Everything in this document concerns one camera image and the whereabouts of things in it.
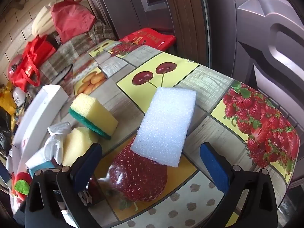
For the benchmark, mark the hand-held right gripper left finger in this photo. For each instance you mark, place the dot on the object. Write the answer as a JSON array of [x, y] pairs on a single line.
[[83, 168]]

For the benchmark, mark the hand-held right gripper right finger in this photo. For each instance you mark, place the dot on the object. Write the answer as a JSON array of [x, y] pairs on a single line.
[[213, 166]]

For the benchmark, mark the yellow green scouring sponge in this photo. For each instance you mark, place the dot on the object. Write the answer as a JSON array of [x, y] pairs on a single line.
[[95, 114], [78, 144]]

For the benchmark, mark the white foam block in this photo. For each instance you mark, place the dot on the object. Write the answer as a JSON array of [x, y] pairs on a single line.
[[163, 125]]

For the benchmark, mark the white cardboard box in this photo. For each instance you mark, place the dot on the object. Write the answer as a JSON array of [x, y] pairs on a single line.
[[40, 109]]

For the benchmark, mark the white glove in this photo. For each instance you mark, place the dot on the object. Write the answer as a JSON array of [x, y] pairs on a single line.
[[57, 142]]

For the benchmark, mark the white light blue packet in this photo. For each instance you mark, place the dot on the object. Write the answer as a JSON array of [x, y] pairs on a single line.
[[38, 159]]

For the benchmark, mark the red plush strawberry toy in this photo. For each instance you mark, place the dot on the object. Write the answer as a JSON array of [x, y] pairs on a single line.
[[22, 178]]

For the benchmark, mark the black plastic bag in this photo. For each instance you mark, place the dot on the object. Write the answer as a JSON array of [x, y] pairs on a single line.
[[4, 133]]

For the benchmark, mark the yellow bag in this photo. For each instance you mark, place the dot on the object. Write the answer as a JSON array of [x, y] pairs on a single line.
[[7, 102]]

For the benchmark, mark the plaid sofa cover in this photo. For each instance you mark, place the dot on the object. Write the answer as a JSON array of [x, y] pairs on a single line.
[[71, 49]]

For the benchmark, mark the bright red tote bag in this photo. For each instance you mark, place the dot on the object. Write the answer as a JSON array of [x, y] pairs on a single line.
[[33, 59]]

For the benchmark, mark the red helmet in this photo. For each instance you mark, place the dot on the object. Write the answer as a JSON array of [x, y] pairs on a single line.
[[14, 64]]

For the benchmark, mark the red printed plastic bag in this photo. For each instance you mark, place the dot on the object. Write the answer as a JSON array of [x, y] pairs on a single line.
[[147, 38]]

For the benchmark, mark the crumpled red plastic bag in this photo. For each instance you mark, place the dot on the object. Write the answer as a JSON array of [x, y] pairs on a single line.
[[71, 19]]

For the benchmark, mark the cream striped bag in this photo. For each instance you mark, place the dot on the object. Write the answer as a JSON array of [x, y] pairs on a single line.
[[42, 21]]

